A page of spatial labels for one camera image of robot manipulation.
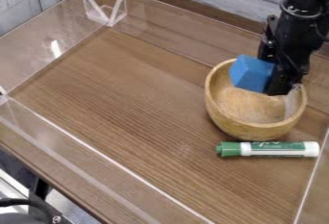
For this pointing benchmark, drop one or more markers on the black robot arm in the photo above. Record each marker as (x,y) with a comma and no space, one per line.
(292,36)

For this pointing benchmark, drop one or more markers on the black metal bracket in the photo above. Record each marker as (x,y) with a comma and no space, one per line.
(54,216)

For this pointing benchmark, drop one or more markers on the blue foam block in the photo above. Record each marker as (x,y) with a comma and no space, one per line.
(250,73)

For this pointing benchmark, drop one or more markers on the clear acrylic tray wall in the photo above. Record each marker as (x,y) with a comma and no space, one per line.
(103,114)

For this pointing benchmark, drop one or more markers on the brown wooden bowl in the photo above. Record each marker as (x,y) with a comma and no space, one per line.
(248,115)

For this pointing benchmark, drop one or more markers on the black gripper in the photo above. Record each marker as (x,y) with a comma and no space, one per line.
(293,35)

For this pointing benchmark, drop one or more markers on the green Expo marker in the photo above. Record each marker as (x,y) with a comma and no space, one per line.
(268,148)

